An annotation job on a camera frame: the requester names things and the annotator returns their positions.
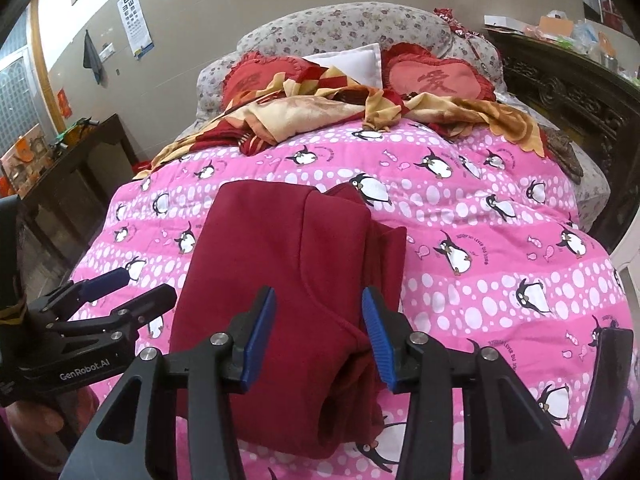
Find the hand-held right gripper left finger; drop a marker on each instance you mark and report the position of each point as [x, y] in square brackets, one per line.
[260, 340]

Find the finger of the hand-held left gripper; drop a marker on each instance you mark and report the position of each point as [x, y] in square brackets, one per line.
[150, 305]
[102, 284]

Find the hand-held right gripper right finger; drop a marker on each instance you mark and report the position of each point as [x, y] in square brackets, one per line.
[380, 345]

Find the dark red sweatshirt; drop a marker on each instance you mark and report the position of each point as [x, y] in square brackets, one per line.
[280, 260]

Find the person's left hand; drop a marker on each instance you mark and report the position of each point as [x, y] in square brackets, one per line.
[40, 420]

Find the small red cloth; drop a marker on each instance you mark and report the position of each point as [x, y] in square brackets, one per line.
[141, 167]

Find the dark wooden table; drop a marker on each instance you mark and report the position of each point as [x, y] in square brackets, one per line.
[100, 155]

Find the pink penguin print blanket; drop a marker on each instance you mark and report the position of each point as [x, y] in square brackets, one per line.
[475, 240]

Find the orange box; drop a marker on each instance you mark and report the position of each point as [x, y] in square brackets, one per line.
[30, 149]

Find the green toy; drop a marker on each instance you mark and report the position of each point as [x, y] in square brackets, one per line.
[77, 130]

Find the window with metal grille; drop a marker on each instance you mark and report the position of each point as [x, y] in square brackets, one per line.
[20, 95]

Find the dark hanging cloth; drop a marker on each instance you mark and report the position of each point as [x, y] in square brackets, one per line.
[92, 57]

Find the black phone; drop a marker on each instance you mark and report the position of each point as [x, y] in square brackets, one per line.
[605, 390]

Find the red and yellow blanket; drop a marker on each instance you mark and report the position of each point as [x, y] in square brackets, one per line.
[300, 110]

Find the red heart pillow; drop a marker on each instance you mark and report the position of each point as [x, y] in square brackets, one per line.
[250, 77]
[430, 77]

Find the grey floral mattress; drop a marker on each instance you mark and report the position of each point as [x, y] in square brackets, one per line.
[592, 192]

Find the brown cloth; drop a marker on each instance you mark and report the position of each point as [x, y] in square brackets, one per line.
[562, 152]

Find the white pillow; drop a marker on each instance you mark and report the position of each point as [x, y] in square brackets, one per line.
[355, 62]

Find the dark carved wooden cabinet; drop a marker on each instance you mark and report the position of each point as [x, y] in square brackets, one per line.
[565, 95]

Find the grey floral headboard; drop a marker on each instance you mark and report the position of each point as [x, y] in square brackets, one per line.
[350, 22]

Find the red ruffled cloth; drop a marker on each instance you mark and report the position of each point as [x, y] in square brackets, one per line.
[457, 22]

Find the flat white box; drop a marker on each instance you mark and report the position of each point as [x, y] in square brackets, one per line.
[505, 21]

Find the orange paper bag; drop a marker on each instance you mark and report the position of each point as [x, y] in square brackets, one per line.
[557, 25]

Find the metal can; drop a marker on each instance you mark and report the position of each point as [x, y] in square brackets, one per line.
[611, 60]

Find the clear plastic bag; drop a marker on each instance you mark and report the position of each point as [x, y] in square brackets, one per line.
[587, 35]

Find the red wall paper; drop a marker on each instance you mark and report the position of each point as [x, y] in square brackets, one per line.
[63, 102]

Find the white wall socket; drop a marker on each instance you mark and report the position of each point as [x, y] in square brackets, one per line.
[108, 50]

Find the eye chart wall poster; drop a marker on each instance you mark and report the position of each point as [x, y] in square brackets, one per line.
[132, 20]

